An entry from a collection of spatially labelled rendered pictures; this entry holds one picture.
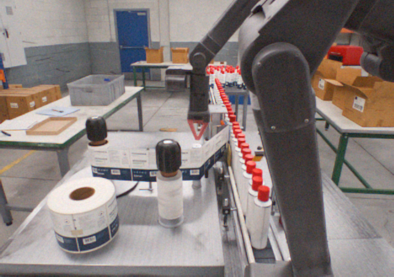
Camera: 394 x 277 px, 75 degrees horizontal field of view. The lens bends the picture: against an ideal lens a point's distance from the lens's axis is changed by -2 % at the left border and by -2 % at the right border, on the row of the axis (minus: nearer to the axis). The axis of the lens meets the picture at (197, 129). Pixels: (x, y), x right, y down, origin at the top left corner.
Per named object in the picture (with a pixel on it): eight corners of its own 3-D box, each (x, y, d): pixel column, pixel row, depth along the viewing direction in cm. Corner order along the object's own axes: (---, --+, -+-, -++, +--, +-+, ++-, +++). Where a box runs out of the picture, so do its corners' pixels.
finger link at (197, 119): (186, 142, 81) (186, 112, 78) (187, 133, 87) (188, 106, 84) (208, 143, 81) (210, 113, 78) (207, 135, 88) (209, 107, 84)
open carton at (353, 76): (317, 101, 287) (322, 68, 274) (366, 103, 283) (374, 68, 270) (334, 114, 245) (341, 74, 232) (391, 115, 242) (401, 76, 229)
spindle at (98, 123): (96, 173, 120) (88, 113, 110) (116, 173, 120) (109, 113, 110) (90, 184, 112) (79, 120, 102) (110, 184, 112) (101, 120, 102)
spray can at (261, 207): (247, 238, 84) (252, 183, 77) (263, 237, 85) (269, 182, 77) (252, 250, 79) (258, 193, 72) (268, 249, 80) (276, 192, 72)
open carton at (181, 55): (169, 63, 616) (168, 47, 603) (173, 61, 655) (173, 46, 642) (187, 64, 610) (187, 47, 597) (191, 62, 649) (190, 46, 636)
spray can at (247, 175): (237, 209, 98) (241, 160, 91) (250, 207, 99) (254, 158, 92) (244, 218, 93) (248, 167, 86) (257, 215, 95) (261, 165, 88)
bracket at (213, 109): (203, 106, 137) (203, 104, 137) (225, 106, 137) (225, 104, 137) (204, 113, 124) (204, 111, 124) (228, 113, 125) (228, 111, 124)
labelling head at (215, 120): (202, 150, 146) (202, 104, 137) (226, 149, 146) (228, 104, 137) (203, 162, 133) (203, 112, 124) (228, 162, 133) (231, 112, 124)
